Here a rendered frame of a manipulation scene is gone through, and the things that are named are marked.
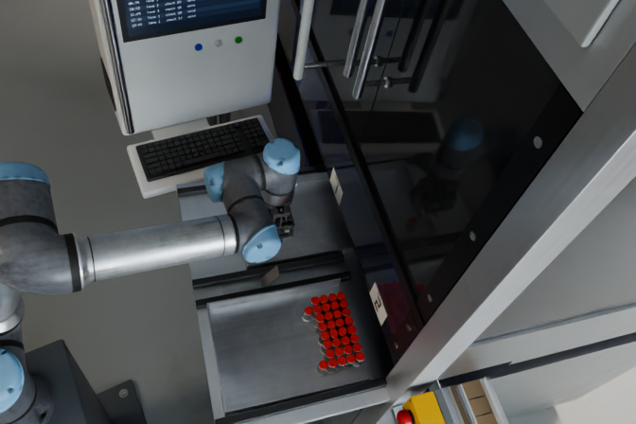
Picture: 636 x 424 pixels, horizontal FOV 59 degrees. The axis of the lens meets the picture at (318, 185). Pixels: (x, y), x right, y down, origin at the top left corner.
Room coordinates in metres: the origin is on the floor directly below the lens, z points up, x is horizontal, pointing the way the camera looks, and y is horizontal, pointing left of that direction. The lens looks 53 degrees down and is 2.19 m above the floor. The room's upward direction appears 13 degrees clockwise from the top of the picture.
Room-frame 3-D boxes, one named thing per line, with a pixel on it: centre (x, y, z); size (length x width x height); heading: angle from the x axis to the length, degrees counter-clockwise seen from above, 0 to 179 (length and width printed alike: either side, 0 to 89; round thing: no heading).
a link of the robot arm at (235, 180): (0.65, 0.16, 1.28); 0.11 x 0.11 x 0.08; 34
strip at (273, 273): (0.63, 0.11, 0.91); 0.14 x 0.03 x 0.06; 115
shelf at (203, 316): (0.68, 0.02, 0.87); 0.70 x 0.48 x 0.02; 26
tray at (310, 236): (0.86, 0.03, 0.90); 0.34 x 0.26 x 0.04; 116
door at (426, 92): (0.68, -0.17, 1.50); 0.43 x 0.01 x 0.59; 26
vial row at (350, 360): (0.56, -0.13, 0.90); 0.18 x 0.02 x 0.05; 26
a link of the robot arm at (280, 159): (0.72, 0.09, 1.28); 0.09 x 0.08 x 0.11; 124
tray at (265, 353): (0.50, -0.01, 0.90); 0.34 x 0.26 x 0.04; 116
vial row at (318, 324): (0.54, -0.09, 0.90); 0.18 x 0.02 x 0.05; 26
